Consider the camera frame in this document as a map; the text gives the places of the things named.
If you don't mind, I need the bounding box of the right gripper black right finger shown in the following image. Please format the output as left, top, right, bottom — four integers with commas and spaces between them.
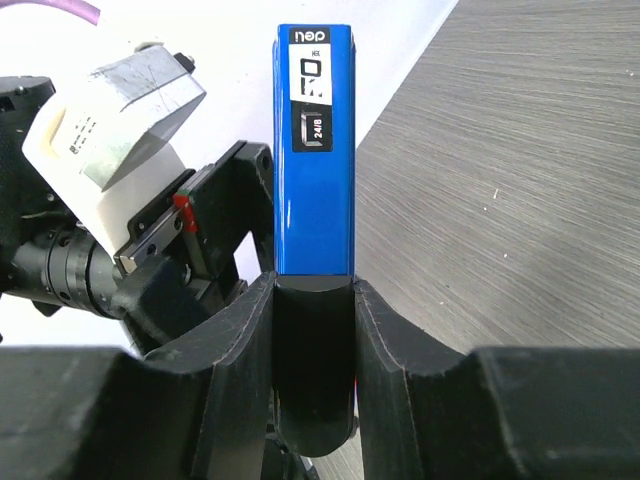
356, 281, 639, 479

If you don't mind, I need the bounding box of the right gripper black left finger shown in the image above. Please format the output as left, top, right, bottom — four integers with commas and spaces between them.
1, 273, 274, 479

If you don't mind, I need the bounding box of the blue stapler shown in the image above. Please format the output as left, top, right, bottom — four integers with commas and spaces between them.
273, 24, 356, 458

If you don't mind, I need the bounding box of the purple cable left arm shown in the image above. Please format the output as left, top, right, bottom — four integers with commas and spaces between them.
59, 0, 104, 23

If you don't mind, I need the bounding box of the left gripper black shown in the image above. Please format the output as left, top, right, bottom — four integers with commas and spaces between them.
111, 141, 274, 350

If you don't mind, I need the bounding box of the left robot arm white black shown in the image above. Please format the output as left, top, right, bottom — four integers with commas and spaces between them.
1, 76, 274, 352

